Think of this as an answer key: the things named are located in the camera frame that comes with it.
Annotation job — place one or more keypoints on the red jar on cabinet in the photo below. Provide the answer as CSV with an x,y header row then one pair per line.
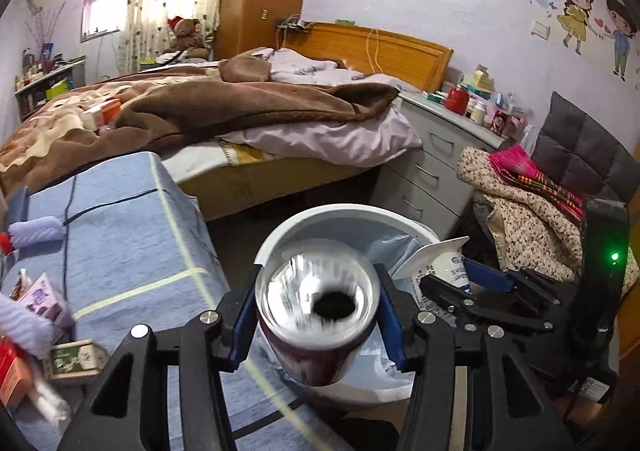
x,y
457,100

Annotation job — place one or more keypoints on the purple grape milk carton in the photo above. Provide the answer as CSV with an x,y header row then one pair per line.
x,y
43,298

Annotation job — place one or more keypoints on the orange box on bed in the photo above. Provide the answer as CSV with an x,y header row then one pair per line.
x,y
100,114

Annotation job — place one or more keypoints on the red soda can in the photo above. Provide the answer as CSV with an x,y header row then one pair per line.
x,y
317,301

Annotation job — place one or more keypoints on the green tea carton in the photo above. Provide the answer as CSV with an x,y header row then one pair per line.
x,y
75,363

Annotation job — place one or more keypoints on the brown fleece blanket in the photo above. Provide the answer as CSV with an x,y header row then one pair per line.
x,y
170,109

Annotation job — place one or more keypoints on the orange red medicine box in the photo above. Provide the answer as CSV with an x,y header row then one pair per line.
x,y
15,375

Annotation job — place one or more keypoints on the grey bedside drawer cabinet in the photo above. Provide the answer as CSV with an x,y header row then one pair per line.
x,y
422,184

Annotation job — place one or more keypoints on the blue patterned table cover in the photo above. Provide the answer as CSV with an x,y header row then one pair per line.
x,y
137,251

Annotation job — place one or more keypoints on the grey padded chair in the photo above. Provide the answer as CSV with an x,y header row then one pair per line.
x,y
580,155

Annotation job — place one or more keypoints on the floral quilted cloth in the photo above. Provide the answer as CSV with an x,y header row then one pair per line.
x,y
528,231

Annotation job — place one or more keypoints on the wooden headboard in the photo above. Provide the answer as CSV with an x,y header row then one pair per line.
x,y
419,63

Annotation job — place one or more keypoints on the white yogurt cup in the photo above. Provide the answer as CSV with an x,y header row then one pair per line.
x,y
444,260

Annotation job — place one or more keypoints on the pink bed sheet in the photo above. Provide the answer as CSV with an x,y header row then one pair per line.
x,y
364,144

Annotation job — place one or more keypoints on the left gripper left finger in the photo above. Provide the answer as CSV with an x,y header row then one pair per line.
x,y
126,407

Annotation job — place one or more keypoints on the brown teddy bear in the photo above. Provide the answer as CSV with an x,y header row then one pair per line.
x,y
187,38

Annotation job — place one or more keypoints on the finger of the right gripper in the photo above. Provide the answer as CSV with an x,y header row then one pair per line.
x,y
455,301
527,281

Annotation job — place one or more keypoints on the cluttered shelf desk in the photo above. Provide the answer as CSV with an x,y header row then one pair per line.
x,y
34,92

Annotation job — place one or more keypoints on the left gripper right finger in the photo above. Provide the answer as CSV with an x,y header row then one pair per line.
x,y
505,406

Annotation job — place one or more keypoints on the white trash bin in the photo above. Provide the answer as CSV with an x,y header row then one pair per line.
x,y
382,237

